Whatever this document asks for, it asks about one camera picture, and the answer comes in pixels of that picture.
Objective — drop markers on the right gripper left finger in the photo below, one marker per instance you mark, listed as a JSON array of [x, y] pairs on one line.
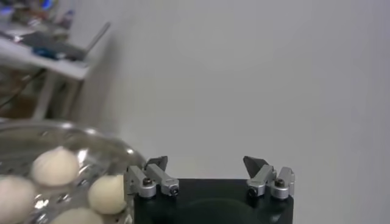
[[152, 178]]

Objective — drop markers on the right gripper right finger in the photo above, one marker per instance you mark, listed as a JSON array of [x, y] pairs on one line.
[[262, 179]]

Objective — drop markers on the white steamed baozi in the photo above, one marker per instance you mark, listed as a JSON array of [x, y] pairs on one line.
[[55, 166], [77, 217], [106, 194], [13, 199]]

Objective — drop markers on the stainless steel steamer basket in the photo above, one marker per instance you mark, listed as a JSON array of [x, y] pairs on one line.
[[91, 143]]

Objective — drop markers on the white side table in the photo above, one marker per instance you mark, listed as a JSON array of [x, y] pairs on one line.
[[61, 68]]

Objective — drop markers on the grey open laptop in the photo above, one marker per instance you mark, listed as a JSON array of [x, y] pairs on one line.
[[51, 45]]

